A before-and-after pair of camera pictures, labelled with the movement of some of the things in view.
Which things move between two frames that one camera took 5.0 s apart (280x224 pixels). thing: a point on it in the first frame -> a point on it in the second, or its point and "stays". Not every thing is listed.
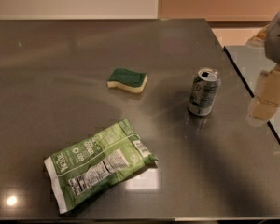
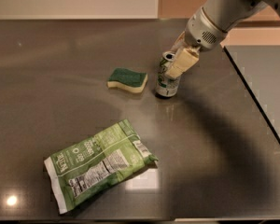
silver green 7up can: [204, 91] -> [165, 87]
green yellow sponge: [131, 81] stays
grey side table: [250, 61] stays
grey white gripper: [278, 39] -> [200, 33]
